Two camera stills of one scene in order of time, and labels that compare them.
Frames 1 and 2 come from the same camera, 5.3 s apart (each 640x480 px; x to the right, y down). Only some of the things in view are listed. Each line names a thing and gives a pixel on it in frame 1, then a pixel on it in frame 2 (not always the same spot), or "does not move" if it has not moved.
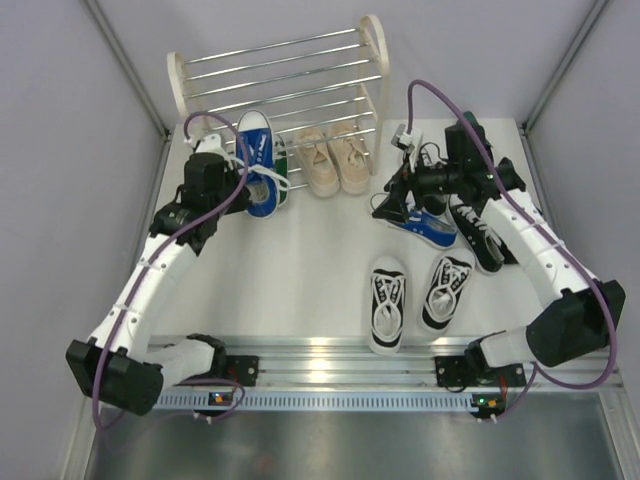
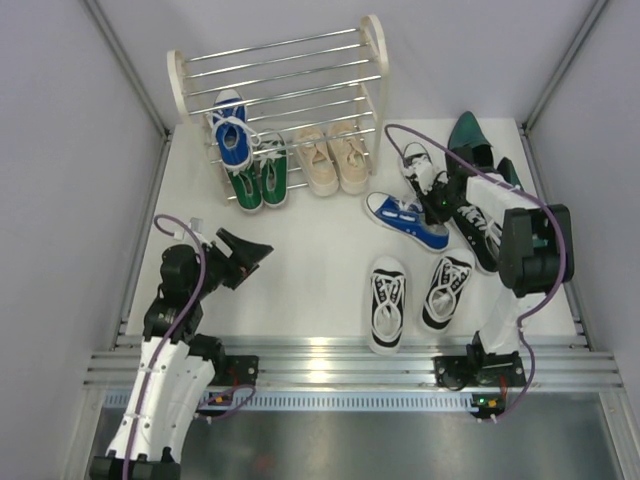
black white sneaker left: (388, 305) does not move
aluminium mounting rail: (348, 361) does not move
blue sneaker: (257, 131) -> (229, 116)
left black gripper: (241, 202) -> (249, 253)
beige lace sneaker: (350, 154) does not move
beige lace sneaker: (317, 162) does not move
